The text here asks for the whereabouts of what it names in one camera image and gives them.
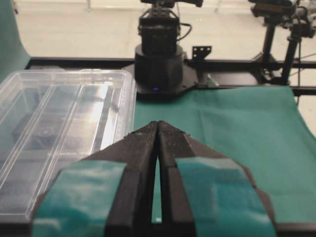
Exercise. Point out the black camera tripod stand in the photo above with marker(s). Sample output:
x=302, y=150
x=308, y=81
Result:
x=287, y=23

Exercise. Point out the left gripper black left finger green tape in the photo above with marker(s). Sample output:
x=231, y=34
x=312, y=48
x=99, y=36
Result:
x=107, y=194

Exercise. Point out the clear plastic box lid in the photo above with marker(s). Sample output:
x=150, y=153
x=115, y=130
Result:
x=51, y=118

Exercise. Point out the black perforated bracket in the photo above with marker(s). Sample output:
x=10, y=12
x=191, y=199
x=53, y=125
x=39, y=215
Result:
x=199, y=53

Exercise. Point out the green table cloth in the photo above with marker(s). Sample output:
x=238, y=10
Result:
x=258, y=127

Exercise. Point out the left gripper black right finger green tape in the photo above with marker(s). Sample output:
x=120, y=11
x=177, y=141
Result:
x=207, y=194

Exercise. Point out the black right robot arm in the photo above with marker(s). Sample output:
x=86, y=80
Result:
x=159, y=28

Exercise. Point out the black metal table frame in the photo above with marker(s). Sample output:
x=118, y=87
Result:
x=247, y=71

